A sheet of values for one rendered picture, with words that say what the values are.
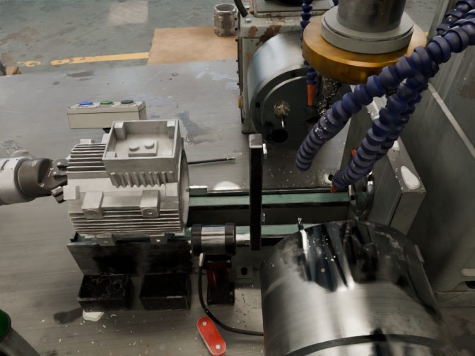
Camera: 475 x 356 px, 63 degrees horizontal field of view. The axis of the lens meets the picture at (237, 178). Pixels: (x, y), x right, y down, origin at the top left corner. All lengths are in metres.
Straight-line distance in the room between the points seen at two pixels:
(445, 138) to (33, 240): 0.97
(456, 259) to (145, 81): 1.22
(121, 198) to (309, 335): 0.41
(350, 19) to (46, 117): 1.16
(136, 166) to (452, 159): 0.55
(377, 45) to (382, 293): 0.32
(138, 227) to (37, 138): 0.76
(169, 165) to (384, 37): 0.38
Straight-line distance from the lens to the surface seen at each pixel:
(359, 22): 0.59
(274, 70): 0.91
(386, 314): 0.51
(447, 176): 0.79
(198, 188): 0.92
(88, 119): 0.99
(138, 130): 0.76
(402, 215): 0.71
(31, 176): 0.81
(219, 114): 1.36
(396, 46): 0.60
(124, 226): 0.75
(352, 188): 0.89
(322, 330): 0.50
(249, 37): 1.10
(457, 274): 0.86
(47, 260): 1.07
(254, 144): 0.54
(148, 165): 0.68
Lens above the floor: 1.60
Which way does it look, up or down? 46 degrees down
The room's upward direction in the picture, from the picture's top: 2 degrees counter-clockwise
